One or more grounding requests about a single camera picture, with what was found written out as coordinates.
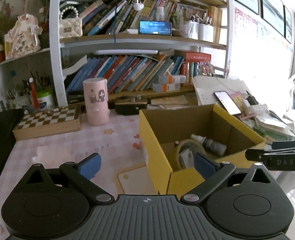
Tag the wooden chess board box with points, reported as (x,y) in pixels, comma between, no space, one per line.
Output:
(50,122)

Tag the yellow tape roll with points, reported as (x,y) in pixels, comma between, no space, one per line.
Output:
(186,151)

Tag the orange white medicine box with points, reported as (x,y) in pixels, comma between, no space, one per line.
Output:
(168,83)

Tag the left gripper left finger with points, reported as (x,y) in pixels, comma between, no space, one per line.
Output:
(78,176)

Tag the black glasses case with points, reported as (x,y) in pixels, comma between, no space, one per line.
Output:
(130,105)

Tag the white pen holder box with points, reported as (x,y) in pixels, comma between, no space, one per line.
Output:
(19,102)

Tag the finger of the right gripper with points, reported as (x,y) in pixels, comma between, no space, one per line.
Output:
(257,154)

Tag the pink cylindrical container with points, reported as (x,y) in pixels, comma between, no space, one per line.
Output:
(96,100)

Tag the white bookshelf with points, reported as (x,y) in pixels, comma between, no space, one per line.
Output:
(62,51)

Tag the smartphone on papers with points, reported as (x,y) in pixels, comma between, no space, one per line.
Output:
(227,102)

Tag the white black dropper bottle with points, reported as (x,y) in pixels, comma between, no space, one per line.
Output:
(213,146)

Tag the red orange bottle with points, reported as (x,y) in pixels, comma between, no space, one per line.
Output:
(33,93)

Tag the white green lidded jar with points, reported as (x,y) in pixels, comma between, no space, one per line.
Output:
(45,98)

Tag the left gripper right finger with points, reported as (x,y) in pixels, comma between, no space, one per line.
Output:
(215,175)

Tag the white quilted pearl handbag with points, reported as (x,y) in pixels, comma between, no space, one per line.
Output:
(70,27)

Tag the pink checkered table mat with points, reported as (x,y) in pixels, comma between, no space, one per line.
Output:
(123,160)

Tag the yellow cardboard box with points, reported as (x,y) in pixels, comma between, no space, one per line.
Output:
(208,129)

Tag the smartphone on shelf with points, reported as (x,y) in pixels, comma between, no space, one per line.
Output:
(155,28)

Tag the black electronic keyboard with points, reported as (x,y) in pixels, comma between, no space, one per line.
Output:
(8,121)

